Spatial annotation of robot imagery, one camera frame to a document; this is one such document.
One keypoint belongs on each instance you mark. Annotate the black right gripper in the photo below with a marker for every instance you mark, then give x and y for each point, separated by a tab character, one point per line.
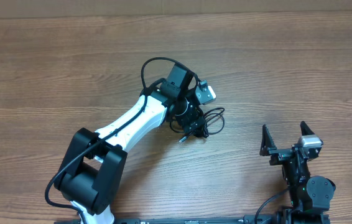
280	155

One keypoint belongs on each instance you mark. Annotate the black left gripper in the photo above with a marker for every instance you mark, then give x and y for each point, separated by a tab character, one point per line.
184	119

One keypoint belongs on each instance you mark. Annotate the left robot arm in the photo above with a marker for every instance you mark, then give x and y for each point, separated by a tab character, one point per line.
90	173

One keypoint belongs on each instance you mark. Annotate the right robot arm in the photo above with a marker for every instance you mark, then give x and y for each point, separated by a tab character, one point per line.
310	196

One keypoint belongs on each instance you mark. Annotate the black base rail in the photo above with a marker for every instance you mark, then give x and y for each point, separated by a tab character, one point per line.
247	219

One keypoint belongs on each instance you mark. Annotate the cardboard back wall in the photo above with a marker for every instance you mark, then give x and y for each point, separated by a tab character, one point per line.
16	9

